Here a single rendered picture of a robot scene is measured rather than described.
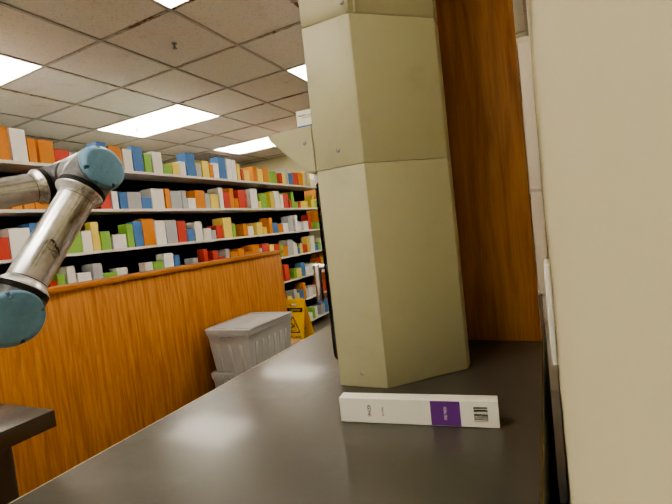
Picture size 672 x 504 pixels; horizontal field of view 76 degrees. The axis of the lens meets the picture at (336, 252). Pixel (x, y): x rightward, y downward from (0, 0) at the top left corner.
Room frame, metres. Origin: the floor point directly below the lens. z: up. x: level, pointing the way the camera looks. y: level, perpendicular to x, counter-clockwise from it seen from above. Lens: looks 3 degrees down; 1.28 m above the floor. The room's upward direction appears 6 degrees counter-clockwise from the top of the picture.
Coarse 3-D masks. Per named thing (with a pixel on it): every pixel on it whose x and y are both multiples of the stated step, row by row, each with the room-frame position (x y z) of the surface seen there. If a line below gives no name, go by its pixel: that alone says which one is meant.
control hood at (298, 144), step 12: (288, 132) 0.95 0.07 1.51; (300, 132) 0.94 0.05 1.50; (312, 132) 0.93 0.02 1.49; (276, 144) 0.97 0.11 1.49; (288, 144) 0.95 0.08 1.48; (300, 144) 0.94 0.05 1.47; (312, 144) 0.93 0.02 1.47; (288, 156) 0.96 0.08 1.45; (300, 156) 0.94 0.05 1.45; (312, 156) 0.93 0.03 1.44; (312, 168) 0.93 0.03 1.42
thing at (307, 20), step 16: (304, 0) 0.92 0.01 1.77; (320, 0) 0.91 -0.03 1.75; (336, 0) 0.90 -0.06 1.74; (352, 0) 0.88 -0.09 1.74; (368, 0) 0.89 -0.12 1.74; (384, 0) 0.91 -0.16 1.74; (400, 0) 0.92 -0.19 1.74; (416, 0) 0.93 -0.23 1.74; (432, 0) 0.94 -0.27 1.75; (304, 16) 0.92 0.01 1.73; (320, 16) 0.91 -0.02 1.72; (336, 16) 0.90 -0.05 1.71; (416, 16) 0.93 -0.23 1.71; (432, 16) 0.94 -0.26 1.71
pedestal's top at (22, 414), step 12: (0, 408) 1.02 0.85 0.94; (12, 408) 1.01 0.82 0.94; (24, 408) 1.00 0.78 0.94; (36, 408) 0.99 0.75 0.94; (0, 420) 0.94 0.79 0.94; (12, 420) 0.93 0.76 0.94; (24, 420) 0.93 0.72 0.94; (36, 420) 0.94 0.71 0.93; (48, 420) 0.96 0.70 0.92; (0, 432) 0.87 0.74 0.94; (12, 432) 0.89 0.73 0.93; (24, 432) 0.91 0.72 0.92; (36, 432) 0.93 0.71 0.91; (0, 444) 0.87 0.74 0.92; (12, 444) 0.89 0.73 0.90
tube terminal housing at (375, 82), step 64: (320, 64) 0.91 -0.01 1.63; (384, 64) 0.90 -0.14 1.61; (320, 128) 0.92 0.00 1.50; (384, 128) 0.89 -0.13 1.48; (320, 192) 0.92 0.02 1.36; (384, 192) 0.89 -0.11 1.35; (448, 192) 0.94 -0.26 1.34; (384, 256) 0.88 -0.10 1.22; (448, 256) 0.93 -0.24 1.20; (384, 320) 0.88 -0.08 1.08; (448, 320) 0.93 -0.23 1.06; (384, 384) 0.88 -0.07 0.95
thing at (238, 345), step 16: (240, 320) 3.33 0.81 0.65; (256, 320) 3.26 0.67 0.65; (272, 320) 3.20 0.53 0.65; (288, 320) 3.43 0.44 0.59; (208, 336) 3.12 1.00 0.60; (224, 336) 3.04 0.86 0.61; (240, 336) 2.99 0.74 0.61; (256, 336) 3.04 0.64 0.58; (272, 336) 3.22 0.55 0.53; (288, 336) 3.43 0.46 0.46; (224, 352) 3.07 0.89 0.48; (240, 352) 3.00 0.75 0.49; (256, 352) 3.03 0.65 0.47; (272, 352) 3.22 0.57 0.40; (224, 368) 3.10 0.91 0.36; (240, 368) 3.03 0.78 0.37
